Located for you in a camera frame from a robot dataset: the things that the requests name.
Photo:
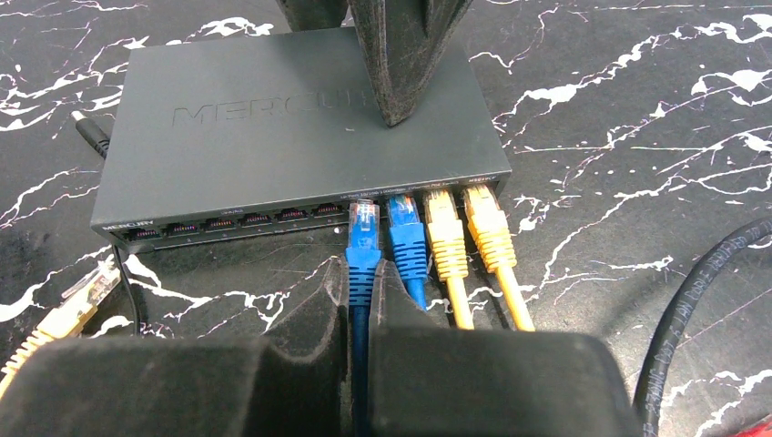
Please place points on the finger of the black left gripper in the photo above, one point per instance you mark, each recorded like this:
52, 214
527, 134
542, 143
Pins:
402, 43
306, 15

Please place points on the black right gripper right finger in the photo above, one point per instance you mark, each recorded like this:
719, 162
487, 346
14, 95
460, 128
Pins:
429, 380

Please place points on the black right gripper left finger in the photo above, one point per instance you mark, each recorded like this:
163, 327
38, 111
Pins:
285, 382

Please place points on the black network switch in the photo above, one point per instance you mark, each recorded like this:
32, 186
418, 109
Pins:
233, 138

